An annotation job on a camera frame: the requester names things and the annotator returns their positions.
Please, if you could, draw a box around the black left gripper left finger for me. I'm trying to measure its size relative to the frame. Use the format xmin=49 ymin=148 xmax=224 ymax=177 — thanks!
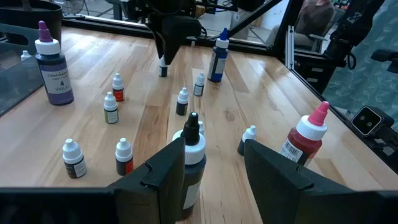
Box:
xmin=107 ymin=138 xmax=187 ymax=224

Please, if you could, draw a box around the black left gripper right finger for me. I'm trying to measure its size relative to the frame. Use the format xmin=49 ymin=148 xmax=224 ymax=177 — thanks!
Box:
xmin=243 ymin=139 xmax=315 ymax=224

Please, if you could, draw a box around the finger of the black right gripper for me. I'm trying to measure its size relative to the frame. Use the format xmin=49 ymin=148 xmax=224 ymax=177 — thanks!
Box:
xmin=154 ymin=29 xmax=165 ymax=60
xmin=163 ymin=34 xmax=187 ymax=65

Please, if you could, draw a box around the large blue food coloring bottle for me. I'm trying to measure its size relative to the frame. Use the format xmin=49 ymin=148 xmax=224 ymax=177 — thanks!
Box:
xmin=207 ymin=27 xmax=230 ymax=83

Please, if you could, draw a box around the large pink food coloring bottle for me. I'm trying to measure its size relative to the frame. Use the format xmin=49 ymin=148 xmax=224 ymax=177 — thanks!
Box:
xmin=279 ymin=101 xmax=331 ymax=168

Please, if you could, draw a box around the large black food coloring bottle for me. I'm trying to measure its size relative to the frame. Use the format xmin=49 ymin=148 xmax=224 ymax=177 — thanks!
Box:
xmin=172 ymin=111 xmax=207 ymax=222

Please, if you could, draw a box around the large violet food coloring bottle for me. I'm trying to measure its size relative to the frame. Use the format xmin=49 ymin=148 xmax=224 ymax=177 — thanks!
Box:
xmin=34 ymin=20 xmax=75 ymax=106

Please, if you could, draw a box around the silver aluminium bar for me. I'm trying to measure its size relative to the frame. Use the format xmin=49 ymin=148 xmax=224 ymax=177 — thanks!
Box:
xmin=285 ymin=25 xmax=295 ymax=69

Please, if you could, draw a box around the person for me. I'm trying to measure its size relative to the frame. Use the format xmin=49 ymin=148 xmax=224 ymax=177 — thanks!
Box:
xmin=295 ymin=0 xmax=336 ymax=47

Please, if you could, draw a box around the clear plastic bin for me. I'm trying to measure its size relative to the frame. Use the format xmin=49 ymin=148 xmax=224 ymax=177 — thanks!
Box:
xmin=0 ymin=23 xmax=44 ymax=118

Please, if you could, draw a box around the black bulky equipment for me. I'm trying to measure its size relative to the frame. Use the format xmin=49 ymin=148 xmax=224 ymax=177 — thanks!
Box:
xmin=323 ymin=0 xmax=386 ymax=68

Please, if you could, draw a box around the black stereo camera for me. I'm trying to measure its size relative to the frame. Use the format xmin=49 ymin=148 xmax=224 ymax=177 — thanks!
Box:
xmin=350 ymin=105 xmax=396 ymax=139

